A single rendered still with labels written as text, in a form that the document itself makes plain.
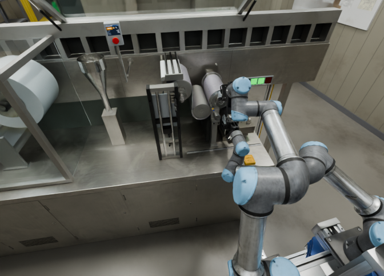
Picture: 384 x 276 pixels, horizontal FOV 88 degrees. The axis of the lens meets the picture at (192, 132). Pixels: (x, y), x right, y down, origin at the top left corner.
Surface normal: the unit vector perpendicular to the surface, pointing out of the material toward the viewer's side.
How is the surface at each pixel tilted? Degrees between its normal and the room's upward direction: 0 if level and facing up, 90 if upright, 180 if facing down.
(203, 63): 90
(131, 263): 0
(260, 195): 63
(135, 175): 0
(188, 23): 90
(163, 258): 0
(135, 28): 90
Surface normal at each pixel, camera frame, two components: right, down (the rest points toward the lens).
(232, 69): 0.15, 0.65
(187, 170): -0.01, -0.75
